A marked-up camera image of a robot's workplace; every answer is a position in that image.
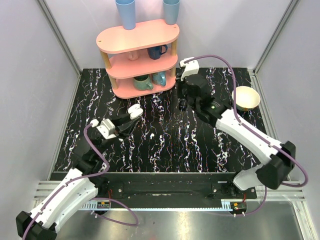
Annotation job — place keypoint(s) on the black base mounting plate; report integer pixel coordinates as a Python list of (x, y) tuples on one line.
[(174, 191)]

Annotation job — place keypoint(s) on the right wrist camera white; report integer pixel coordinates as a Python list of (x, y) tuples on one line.
[(191, 66)]

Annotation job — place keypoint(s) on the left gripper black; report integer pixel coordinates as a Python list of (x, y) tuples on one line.
[(116, 128)]

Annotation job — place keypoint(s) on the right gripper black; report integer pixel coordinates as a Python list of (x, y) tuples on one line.
[(180, 83)]

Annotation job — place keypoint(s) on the pink three-tier shelf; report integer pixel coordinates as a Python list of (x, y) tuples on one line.
[(115, 42)]

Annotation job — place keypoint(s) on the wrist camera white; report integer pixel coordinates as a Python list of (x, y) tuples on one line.
[(191, 66), (106, 128)]

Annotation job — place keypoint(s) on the green ceramic mug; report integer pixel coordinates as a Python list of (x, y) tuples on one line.
[(143, 82)]

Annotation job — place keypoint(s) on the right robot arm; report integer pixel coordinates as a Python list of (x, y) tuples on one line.
[(274, 164)]

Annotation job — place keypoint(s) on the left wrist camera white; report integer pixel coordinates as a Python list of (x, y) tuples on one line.
[(106, 128)]

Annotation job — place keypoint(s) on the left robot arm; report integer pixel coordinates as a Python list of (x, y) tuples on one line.
[(84, 182)]

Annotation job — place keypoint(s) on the light blue cup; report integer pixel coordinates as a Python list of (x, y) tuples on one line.
[(171, 11), (127, 12)]

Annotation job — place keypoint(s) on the white earbud charging case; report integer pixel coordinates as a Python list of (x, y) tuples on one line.
[(135, 111)]

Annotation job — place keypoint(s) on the left light blue cup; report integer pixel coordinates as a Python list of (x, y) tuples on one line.
[(127, 12)]

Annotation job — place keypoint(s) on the pink mug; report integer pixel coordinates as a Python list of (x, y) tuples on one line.
[(133, 55)]

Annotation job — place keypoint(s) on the cream bowl green outside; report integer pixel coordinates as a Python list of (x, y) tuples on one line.
[(246, 98)]

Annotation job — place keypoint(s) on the light blue butterfly mug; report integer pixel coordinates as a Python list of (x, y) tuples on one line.
[(159, 78)]

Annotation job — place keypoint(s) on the dark blue mug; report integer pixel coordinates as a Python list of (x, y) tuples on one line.
[(157, 51)]

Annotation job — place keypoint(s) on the right light blue cup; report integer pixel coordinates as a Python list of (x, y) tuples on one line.
[(171, 11)]

